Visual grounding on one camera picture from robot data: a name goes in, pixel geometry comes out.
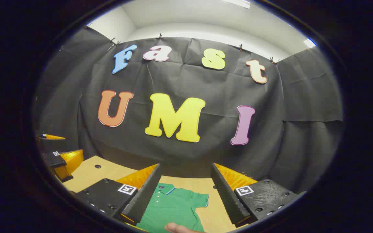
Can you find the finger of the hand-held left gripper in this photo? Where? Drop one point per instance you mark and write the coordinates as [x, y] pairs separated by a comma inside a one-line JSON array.
[[52, 145], [52, 159]]

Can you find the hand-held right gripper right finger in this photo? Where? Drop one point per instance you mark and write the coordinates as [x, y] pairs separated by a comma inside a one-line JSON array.
[[227, 197]]

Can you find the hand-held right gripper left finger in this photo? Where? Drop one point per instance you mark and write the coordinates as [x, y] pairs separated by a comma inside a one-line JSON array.
[[141, 197]]

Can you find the green T-shirt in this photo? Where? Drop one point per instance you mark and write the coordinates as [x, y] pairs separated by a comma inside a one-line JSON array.
[[173, 207]]

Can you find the ceiling light panel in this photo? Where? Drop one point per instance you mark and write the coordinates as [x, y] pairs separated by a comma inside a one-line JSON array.
[[310, 43]]

